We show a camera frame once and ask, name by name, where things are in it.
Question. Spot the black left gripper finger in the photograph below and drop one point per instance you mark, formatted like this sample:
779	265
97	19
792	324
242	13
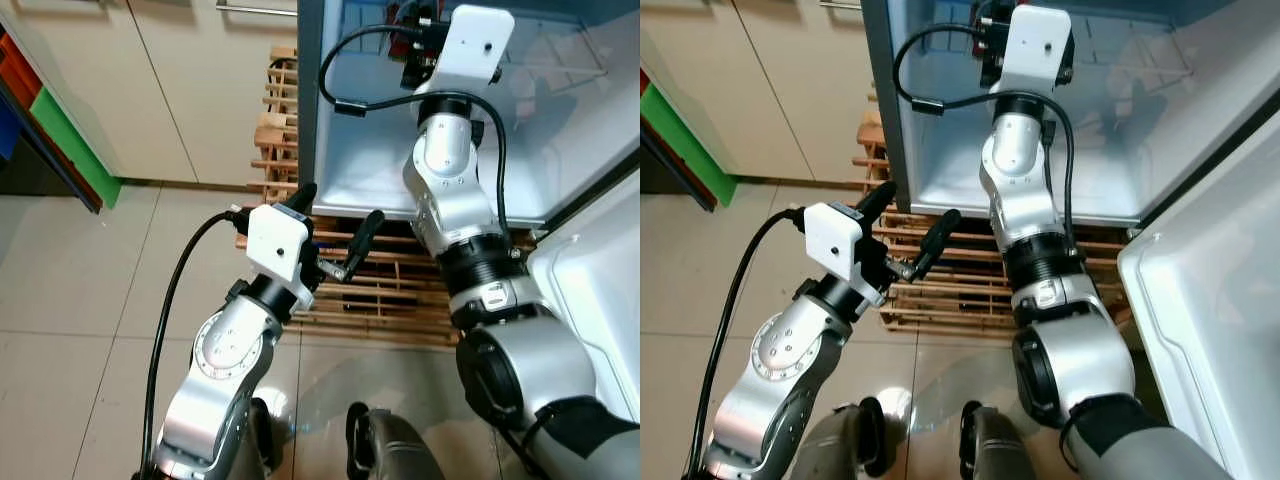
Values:
878	202
300	203
366	240
938	240

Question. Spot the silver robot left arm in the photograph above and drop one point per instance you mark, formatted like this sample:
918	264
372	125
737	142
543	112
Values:
775	350
220	350

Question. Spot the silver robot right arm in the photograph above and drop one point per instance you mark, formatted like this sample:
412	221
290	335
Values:
450	200
1020	190

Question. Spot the grey small fridge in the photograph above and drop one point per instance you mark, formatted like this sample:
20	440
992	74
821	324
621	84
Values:
950	170
370	170

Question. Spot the white fridge door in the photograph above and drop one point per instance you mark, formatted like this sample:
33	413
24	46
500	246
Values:
600	290
1200	300

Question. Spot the wooden pallet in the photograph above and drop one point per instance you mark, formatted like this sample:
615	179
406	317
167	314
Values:
960	300
400	300

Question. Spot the robot left leg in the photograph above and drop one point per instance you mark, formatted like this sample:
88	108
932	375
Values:
850	440
268	435

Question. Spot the robot leg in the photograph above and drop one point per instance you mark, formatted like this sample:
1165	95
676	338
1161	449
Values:
850	440
268	435
400	450
1005	450

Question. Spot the beige kitchen cabinet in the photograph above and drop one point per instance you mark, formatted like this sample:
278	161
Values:
760	80
150	80

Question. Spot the robot right leg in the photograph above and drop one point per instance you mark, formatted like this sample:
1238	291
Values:
1005	450
400	450

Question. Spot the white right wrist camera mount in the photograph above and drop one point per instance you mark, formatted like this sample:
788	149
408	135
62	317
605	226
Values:
470	50
1035	45

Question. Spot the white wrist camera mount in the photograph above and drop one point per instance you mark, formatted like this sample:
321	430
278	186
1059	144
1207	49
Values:
470	50
275	240
1035	45
830	235

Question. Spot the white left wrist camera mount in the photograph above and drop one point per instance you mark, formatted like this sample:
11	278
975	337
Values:
275	240
830	235

